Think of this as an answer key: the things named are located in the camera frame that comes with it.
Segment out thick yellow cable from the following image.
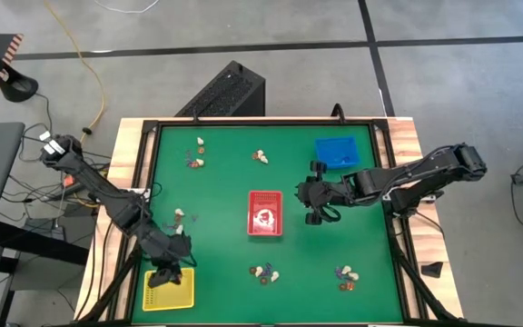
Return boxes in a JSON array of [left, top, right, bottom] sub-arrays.
[[43, 0, 107, 137]]

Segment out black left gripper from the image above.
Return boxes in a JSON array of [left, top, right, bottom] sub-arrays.
[[139, 224, 194, 289]]

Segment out green table mat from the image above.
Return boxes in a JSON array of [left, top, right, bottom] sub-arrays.
[[130, 124, 404, 324]]

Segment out grey floor box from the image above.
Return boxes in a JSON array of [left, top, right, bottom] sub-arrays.
[[22, 216, 68, 243]]

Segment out black wedge bracket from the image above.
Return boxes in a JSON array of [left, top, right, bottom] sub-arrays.
[[419, 261, 445, 280]]

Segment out red plastic basket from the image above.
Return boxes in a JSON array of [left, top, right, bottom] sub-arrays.
[[246, 190, 284, 237]]

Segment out black desk leg beam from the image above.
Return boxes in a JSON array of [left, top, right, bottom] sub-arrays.
[[0, 220, 91, 273]]

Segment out black power strip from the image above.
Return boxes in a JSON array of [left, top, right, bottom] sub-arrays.
[[45, 177, 93, 202]]

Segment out white cable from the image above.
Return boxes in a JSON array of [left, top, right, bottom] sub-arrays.
[[93, 0, 161, 15]]

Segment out black curved stand foot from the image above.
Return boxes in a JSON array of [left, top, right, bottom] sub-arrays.
[[0, 31, 40, 104]]

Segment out blue plastic basket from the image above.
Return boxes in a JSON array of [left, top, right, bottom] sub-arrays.
[[314, 135, 361, 171]]

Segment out yellow plastic basket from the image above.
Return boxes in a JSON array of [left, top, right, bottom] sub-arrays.
[[142, 266, 196, 312]]

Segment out black perforated computer case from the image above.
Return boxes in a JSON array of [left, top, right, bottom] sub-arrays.
[[174, 60, 267, 118]]

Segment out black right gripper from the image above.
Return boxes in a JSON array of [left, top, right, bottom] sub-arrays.
[[295, 159, 343, 227]]

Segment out black loop handle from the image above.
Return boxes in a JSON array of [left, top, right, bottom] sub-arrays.
[[331, 103, 350, 124]]

